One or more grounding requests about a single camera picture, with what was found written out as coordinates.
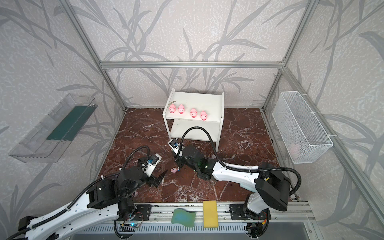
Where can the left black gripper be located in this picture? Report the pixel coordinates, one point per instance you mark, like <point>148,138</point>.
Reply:
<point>154,180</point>

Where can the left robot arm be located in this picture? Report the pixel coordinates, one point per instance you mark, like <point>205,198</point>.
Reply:
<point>109,198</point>

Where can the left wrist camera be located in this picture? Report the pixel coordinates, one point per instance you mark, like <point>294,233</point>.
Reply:
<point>149,165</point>

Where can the yellow sponge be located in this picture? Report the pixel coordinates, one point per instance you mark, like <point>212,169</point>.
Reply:
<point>210,214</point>

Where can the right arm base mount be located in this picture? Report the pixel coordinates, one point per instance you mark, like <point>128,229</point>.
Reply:
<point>240,212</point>

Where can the green blue sponge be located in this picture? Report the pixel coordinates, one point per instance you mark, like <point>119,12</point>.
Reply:
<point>183,217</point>

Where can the white wire mesh basket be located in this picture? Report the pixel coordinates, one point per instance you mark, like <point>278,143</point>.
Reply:
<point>299,124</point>

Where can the pink object in basket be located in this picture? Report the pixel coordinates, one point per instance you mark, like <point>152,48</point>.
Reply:
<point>295,151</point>

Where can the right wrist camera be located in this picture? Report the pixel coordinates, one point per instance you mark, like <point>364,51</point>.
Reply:
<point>175,148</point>

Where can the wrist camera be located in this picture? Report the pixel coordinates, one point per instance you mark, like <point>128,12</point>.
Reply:
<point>175,148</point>
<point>149,165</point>

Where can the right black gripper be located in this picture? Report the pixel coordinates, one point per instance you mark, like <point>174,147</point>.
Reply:
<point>180,160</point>

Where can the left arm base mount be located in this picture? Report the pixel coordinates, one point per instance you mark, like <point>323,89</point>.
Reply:
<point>142,213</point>

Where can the clear plastic wall bin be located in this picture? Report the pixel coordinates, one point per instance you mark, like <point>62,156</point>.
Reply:
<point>48,141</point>

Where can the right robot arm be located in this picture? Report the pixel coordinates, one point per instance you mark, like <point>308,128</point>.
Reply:
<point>269,186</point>

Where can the pink pig toy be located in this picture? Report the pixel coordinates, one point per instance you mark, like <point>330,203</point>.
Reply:
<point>193,113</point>
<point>203,115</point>
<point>181,109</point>
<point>172,108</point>

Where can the pink Doraemon figure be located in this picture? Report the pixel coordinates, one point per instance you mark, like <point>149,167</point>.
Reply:
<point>175,170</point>

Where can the white two-tier shelf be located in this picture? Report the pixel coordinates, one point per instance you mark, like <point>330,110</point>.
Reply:
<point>186,110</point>

